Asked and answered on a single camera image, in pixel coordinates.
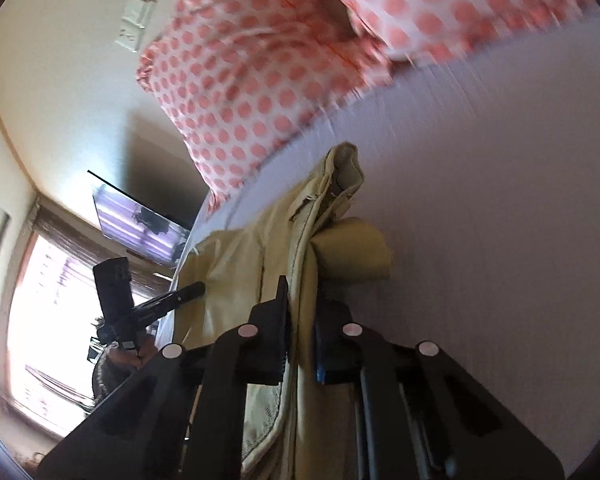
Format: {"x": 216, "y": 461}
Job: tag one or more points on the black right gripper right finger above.
{"x": 337, "y": 344}

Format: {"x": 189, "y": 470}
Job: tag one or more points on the white wall outlet plate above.
{"x": 133, "y": 24}

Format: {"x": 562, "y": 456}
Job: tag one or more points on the bed with lavender sheet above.
{"x": 484, "y": 177}

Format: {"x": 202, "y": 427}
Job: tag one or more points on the beige khaki pants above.
{"x": 298, "y": 429}

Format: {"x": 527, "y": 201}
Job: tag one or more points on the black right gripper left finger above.
{"x": 263, "y": 356}

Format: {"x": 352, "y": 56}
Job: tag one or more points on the lower pink polka dot pillow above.
{"x": 240, "y": 78}

